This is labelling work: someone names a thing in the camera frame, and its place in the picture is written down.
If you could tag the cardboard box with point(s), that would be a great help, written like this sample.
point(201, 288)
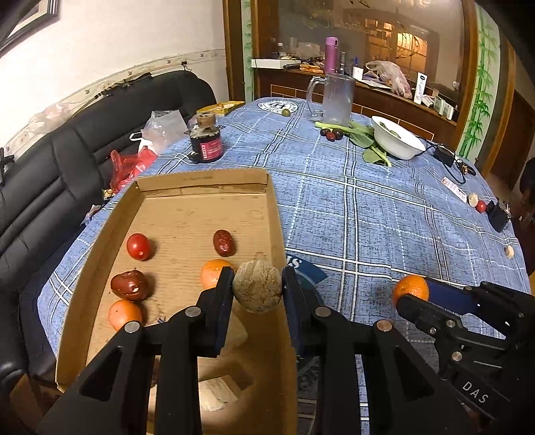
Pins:
point(188, 226)

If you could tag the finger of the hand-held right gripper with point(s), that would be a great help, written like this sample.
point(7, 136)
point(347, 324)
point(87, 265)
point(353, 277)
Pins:
point(430, 318)
point(451, 297)

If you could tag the white small boxes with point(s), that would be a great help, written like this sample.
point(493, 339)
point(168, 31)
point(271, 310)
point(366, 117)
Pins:
point(439, 105)

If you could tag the white tube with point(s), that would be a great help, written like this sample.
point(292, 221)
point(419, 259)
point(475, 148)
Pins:
point(420, 88)

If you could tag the red date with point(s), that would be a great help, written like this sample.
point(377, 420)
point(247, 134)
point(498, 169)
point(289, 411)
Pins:
point(129, 285)
point(223, 242)

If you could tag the brown round ball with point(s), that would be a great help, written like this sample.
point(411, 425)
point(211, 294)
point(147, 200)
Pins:
point(257, 285)

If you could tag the bamboo print panel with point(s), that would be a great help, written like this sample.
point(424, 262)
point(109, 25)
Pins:
point(480, 92)

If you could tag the framed wall picture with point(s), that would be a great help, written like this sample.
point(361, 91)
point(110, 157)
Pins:
point(25, 21)

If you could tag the blue plaid tablecloth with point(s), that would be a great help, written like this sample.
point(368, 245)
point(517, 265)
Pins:
point(355, 209)

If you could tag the green leaves in bowl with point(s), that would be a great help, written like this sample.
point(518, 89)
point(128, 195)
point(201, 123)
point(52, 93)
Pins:
point(393, 133)

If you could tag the black power adapter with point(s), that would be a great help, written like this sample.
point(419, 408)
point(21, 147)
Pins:
point(444, 155)

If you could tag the clear glass pitcher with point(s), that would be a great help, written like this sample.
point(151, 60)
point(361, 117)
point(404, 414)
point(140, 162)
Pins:
point(336, 98)

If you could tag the white bowl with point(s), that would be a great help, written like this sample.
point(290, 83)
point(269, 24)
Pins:
point(401, 144)

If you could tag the purple thermos bottle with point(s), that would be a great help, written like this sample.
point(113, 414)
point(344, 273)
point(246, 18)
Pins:
point(331, 54)

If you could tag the small red tomato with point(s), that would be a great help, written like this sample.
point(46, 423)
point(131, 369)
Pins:
point(138, 246)

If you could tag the yellow flat box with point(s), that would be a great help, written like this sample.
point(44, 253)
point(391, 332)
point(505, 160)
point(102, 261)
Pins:
point(221, 108)

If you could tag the wooden partition frame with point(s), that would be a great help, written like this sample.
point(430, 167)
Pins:
point(234, 62)

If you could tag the brown wooden door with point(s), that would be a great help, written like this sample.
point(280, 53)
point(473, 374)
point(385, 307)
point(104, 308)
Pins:
point(512, 134)

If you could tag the black jar with lid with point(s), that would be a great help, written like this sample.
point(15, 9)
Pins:
point(205, 144)

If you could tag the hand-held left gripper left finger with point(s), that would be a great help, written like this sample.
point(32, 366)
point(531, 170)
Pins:
point(219, 318)

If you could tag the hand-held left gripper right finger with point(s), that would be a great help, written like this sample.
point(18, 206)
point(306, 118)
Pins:
point(294, 318)

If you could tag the clear plastic bag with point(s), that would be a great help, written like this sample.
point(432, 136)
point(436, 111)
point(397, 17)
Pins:
point(161, 129)

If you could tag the white paper card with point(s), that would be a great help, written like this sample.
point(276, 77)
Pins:
point(455, 190)

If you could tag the green leafy vegetable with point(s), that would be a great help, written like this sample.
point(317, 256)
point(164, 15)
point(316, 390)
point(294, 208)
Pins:
point(368, 140)

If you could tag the white flat tray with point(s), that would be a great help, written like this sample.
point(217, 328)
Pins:
point(276, 63)

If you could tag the red plastic bag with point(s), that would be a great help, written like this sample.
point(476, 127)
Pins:
point(131, 165)

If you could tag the black leather sofa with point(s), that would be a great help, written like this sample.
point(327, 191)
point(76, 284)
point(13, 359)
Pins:
point(62, 167)

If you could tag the translucent plastic bag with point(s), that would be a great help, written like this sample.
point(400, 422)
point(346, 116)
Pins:
point(388, 76)

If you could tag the wooden counter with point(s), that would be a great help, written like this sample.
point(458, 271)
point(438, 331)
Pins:
point(288, 85)

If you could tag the orange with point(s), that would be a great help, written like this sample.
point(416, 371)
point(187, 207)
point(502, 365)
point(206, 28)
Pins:
point(124, 313)
point(411, 287)
point(211, 272)

